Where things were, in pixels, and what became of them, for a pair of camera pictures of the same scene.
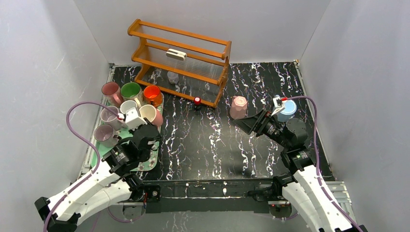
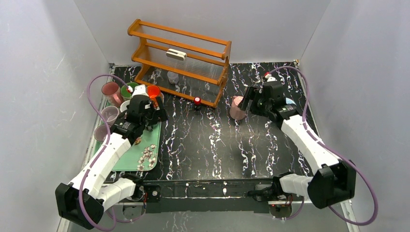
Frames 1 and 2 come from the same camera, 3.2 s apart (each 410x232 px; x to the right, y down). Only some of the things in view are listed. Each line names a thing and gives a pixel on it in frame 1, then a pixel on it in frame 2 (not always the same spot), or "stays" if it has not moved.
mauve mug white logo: (109, 118) stays
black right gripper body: (259, 122) -> (251, 99)
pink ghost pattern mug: (113, 94) stays
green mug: (132, 91) stays
